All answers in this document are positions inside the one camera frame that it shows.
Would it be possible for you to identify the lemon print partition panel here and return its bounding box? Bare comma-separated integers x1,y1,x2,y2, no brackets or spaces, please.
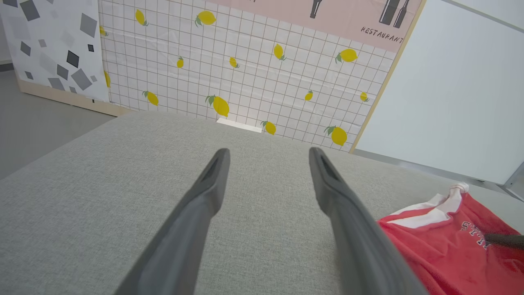
97,0,427,153

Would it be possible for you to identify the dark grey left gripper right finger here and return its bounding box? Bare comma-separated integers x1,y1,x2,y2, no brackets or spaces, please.
309,147,429,295

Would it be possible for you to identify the white board panel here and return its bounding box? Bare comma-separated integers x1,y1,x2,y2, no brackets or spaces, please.
351,0,524,187

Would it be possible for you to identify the grey metal stand with caster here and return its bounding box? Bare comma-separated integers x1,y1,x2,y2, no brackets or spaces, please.
503,162,524,202

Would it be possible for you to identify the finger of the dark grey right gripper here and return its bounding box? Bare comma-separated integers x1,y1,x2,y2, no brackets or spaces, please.
485,232,524,250

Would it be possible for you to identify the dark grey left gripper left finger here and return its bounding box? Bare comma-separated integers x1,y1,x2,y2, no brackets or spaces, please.
114,148,231,295

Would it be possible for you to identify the white box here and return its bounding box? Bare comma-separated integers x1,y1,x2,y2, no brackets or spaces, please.
216,118,263,134

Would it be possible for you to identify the red shirt with white trim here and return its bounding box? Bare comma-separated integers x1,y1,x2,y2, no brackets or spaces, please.
376,182,524,295

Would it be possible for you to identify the pink restaurant poster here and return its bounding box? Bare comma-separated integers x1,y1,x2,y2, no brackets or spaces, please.
211,0,423,54

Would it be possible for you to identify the grey squares print panel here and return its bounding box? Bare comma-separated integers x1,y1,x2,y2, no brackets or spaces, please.
0,0,110,103

